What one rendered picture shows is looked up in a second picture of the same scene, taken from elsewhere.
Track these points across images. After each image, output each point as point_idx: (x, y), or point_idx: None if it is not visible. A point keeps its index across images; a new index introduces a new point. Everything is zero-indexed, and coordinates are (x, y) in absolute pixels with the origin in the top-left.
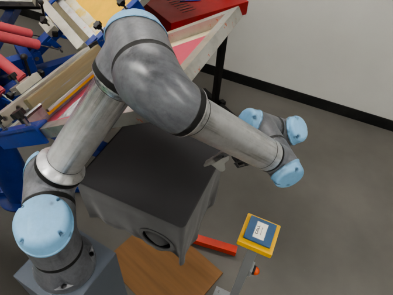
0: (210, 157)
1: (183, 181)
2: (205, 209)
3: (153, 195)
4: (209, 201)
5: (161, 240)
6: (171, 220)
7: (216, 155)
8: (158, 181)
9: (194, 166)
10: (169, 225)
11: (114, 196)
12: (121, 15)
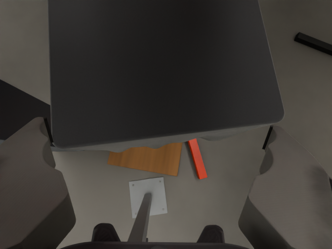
0: (239, 103)
1: (151, 89)
2: (180, 142)
3: (87, 59)
4: (205, 135)
5: None
6: (54, 120)
7: (14, 174)
8: (122, 49)
9: (198, 88)
10: None
11: (48, 3)
12: None
